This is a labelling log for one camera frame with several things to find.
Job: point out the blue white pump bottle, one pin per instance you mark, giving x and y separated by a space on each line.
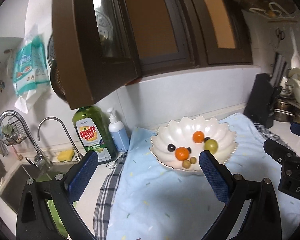
118 132

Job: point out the small dark blueberry grape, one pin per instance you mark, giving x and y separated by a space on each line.
171 148

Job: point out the small brown longan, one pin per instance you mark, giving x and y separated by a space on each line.
193 160

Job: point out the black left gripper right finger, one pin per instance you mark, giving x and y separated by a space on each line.
262 220

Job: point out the wire sink basket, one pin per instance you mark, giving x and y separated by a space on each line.
14 133

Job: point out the light blue cloth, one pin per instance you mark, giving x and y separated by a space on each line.
152 202

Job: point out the yellow-brown spotted small fruit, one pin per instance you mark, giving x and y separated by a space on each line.
186 164

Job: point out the chrome kitchen faucet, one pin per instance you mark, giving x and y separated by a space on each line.
9 116

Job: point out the large green citrus fruit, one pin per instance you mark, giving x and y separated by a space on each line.
211 145

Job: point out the black knife block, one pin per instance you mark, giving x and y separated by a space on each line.
260 105

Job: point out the yellow sponge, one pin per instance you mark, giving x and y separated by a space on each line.
66 155

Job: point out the green dish soap bottle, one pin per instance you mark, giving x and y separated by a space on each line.
92 130

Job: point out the teal wipes package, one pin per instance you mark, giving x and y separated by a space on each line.
30 76

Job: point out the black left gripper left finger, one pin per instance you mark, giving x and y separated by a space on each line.
68 190

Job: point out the green plastic basin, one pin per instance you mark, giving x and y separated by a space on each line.
51 206

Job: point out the white ladle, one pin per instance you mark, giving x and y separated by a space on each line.
295 60

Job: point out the white scalloped ceramic bowl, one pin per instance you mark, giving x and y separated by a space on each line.
179 133

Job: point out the orange tangerine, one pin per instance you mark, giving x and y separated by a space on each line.
198 137
182 153

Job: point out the stainless steel pot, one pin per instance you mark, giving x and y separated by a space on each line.
287 111

